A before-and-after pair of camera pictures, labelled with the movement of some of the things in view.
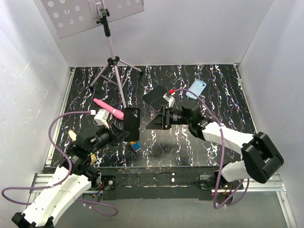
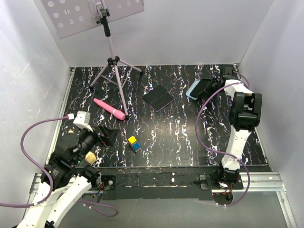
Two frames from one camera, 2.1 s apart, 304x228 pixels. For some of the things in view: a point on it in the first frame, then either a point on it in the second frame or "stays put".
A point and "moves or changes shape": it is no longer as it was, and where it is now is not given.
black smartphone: x=155 y=94 stays put
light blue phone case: x=197 y=87 moves or changes shape
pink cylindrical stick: x=117 y=113 stays put
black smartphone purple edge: x=156 y=104 stays put
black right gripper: x=162 y=120 → x=207 y=90
